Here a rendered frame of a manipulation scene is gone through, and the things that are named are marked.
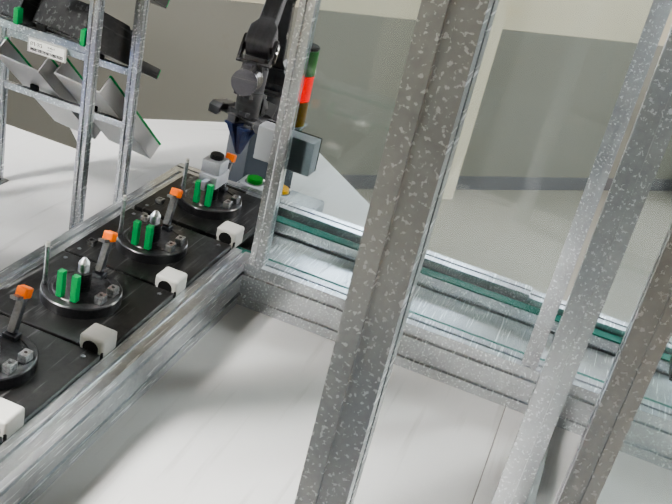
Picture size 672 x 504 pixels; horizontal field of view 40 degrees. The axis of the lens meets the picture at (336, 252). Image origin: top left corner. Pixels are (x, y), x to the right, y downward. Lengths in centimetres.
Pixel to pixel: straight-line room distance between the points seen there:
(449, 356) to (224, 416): 47
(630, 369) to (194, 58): 360
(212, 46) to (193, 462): 294
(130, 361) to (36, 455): 26
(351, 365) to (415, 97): 23
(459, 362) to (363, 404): 107
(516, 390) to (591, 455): 100
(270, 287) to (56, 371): 56
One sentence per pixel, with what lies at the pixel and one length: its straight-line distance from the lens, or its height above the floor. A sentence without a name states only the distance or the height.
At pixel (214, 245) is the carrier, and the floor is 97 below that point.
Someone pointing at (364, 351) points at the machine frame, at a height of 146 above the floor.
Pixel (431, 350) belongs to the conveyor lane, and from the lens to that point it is 185.
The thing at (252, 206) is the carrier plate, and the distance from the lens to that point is 213.
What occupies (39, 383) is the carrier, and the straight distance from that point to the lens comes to 150.
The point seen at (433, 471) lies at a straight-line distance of 165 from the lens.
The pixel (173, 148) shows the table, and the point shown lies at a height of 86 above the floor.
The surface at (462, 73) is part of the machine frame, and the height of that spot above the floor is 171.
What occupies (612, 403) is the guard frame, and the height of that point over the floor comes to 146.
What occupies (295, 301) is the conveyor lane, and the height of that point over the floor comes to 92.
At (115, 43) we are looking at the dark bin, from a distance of 201.
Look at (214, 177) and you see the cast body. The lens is 203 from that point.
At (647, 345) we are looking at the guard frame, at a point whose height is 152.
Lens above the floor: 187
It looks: 27 degrees down
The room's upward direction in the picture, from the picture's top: 14 degrees clockwise
